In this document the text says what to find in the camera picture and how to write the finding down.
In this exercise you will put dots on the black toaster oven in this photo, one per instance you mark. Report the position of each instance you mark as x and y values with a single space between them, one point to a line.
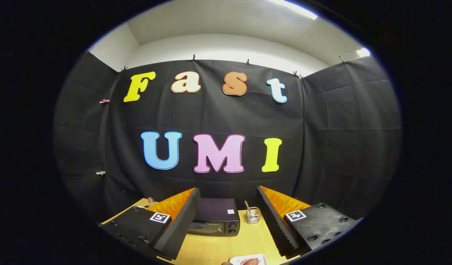
215 211

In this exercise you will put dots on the white square plate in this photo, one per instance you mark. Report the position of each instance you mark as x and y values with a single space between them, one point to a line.
235 260

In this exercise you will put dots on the black backdrop cloth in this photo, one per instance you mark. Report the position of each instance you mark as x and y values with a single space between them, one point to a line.
211 114

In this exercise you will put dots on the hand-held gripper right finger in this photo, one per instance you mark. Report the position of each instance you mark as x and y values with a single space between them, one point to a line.
275 224

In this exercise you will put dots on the long ceiling light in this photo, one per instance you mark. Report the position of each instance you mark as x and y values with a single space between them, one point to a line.
294 9

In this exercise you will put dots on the row of black cloth clips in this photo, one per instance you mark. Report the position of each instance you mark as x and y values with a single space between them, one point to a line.
193 58

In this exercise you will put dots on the small ceiling light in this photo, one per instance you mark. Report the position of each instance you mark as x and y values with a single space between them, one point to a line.
363 52

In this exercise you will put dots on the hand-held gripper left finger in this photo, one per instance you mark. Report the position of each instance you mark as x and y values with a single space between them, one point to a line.
182 221

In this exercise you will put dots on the clear plastic water bottle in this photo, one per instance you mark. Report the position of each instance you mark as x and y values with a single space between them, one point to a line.
151 201

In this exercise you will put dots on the silver cloth clip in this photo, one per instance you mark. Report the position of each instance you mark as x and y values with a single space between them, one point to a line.
100 172

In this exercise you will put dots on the wooden stick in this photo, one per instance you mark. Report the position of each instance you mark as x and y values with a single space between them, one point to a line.
247 206

